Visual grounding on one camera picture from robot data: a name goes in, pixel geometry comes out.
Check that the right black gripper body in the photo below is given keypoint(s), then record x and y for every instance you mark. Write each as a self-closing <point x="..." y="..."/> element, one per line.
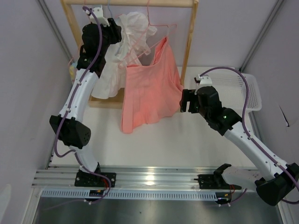
<point x="202" y="109"/>

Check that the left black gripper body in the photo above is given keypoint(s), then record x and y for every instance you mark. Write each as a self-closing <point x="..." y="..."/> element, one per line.
<point x="110" y="35"/>

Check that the white pleated skirt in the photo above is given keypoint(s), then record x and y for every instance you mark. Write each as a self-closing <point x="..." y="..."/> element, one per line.
<point x="113" y="78"/>

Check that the light blue wire hanger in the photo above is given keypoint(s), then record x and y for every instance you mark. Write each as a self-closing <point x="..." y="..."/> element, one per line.
<point x="109" y="9"/>

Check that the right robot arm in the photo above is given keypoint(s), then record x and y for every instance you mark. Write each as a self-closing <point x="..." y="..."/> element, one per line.
<point x="275" y="178"/>

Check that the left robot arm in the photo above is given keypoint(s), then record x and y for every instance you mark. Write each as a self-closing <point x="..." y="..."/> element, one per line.
<point x="68" y="124"/>

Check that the salmon pink skirt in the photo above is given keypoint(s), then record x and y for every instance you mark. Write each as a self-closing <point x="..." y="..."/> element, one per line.
<point x="151" y="92"/>

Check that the pink hanger with floral skirt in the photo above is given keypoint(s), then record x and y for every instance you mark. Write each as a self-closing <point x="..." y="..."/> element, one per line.
<point x="74" y="58"/>

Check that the floral patterned skirt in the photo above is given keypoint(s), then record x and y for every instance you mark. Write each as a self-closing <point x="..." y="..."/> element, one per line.
<point x="72" y="71"/>

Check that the pink hanger with salmon skirt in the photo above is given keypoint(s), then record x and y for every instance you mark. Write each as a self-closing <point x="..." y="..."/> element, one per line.
<point x="171" y="28"/>

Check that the white plastic basket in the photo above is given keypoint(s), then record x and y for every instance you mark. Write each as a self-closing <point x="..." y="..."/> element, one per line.
<point x="232" y="90"/>

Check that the wooden clothes rack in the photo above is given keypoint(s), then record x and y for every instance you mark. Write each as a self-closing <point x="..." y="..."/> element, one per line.
<point x="116" y="102"/>

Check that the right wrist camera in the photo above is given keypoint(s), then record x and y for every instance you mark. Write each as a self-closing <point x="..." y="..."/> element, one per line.
<point x="202" y="81"/>

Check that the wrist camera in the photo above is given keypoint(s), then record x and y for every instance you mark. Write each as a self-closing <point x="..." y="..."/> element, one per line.
<point x="202" y="81"/>
<point x="99" y="15"/>

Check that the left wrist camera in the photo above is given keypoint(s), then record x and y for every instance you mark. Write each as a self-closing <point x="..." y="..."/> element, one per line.
<point x="99" y="15"/>

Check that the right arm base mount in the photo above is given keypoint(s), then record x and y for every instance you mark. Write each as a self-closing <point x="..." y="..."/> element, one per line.
<point x="215" y="180"/>

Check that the aluminium mounting rail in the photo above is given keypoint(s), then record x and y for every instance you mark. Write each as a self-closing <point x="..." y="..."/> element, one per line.
<point x="127" y="178"/>

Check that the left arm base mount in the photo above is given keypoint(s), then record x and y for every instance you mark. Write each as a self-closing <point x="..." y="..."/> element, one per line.
<point x="84" y="179"/>

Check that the white slotted cable duct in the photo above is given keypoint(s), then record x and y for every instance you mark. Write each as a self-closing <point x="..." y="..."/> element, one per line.
<point x="132" y="194"/>

